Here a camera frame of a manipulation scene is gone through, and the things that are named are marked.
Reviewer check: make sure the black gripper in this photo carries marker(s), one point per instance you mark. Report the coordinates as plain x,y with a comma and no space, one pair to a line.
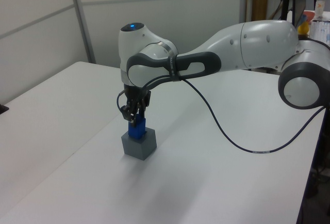
134,92

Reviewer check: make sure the blue rectangular block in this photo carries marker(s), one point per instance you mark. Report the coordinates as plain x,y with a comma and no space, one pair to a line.
138,129

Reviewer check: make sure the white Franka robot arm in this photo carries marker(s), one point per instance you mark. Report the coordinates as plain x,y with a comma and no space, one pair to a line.
257,43

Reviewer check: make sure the grey hollow cuboid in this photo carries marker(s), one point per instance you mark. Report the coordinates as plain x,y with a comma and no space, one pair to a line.
140,149

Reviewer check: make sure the small black object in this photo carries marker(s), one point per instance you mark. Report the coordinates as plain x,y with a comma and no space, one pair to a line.
3,109

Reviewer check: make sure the black stand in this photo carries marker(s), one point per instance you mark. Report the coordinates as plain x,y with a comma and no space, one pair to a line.
286,4

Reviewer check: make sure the yellow round object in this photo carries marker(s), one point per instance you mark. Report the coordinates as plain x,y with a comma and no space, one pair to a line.
303,29

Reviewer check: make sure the orange and blue bowl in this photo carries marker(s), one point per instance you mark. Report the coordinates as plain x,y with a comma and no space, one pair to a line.
308,16

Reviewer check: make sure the white printed box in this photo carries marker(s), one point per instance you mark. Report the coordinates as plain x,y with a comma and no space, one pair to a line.
321,31

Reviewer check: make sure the clear plastic bottle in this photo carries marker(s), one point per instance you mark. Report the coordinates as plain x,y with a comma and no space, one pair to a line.
319,4

